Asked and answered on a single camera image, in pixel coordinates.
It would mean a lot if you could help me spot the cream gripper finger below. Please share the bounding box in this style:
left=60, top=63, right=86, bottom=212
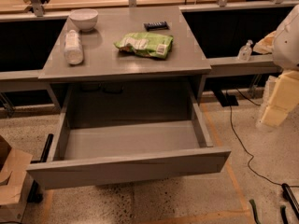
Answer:
left=256, top=70, right=299, bottom=129

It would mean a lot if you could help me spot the green rice chip bag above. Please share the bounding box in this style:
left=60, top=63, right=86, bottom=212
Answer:
left=114, top=32, right=174, bottom=60

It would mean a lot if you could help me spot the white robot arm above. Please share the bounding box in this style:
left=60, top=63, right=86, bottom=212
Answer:
left=256, top=5, right=299, bottom=132

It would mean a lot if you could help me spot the grey open top drawer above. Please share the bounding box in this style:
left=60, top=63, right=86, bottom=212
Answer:
left=26, top=87, right=232, bottom=191

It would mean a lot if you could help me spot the clear sanitizer pump bottle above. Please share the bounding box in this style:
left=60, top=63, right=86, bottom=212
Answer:
left=237, top=40, right=253, bottom=62

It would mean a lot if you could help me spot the grey cabinet desk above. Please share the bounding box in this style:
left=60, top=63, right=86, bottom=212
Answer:
left=39, top=7, right=211, bottom=119

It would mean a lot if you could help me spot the dark blue snack bar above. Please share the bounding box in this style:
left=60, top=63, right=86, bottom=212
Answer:
left=144, top=21, right=169, bottom=31

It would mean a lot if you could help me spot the white ceramic bowl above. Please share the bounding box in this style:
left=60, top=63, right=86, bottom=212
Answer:
left=69, top=8, right=98, bottom=32

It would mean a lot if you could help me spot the white plastic bottle lying down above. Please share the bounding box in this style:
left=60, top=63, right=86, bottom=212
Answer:
left=64, top=30, right=84, bottom=65

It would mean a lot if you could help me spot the black desk leg bar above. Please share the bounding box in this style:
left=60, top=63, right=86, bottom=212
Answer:
left=27, top=133, right=54, bottom=203

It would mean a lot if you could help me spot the brown cardboard box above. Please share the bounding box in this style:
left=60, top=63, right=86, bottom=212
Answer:
left=0, top=136, right=32, bottom=222

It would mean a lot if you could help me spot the grey metal rail shelf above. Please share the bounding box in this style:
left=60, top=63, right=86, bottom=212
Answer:
left=207, top=54, right=281, bottom=77

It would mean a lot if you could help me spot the black floor cable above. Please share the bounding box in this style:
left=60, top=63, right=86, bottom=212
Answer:
left=228, top=89, right=299, bottom=189

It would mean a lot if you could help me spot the green handled tool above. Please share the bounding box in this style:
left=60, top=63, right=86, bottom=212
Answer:
left=249, top=199, right=262, bottom=224

